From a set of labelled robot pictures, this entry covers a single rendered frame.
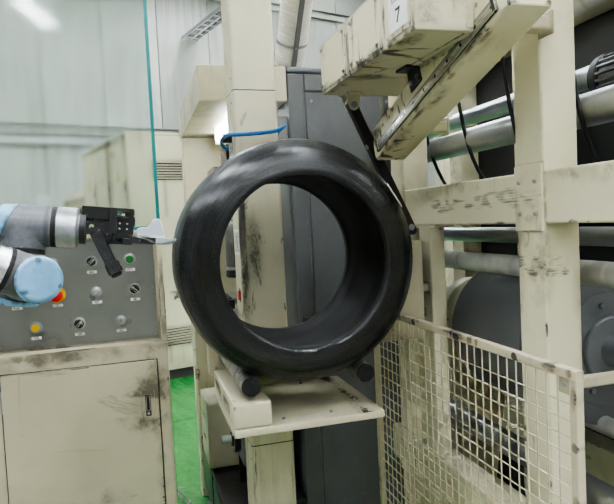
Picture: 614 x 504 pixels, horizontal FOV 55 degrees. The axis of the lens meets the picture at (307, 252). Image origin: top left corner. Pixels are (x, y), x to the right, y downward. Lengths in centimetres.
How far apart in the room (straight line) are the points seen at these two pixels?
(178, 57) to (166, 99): 83
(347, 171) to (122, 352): 103
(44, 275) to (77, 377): 86
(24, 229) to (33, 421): 88
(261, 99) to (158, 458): 121
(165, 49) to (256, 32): 990
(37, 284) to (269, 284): 73
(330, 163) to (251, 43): 56
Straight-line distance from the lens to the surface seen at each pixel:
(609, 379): 119
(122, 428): 211
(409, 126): 159
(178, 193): 511
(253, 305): 174
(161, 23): 1182
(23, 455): 215
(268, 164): 134
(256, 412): 141
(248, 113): 175
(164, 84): 1152
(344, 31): 163
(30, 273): 124
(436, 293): 187
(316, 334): 166
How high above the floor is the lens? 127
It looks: 3 degrees down
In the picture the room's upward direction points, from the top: 3 degrees counter-clockwise
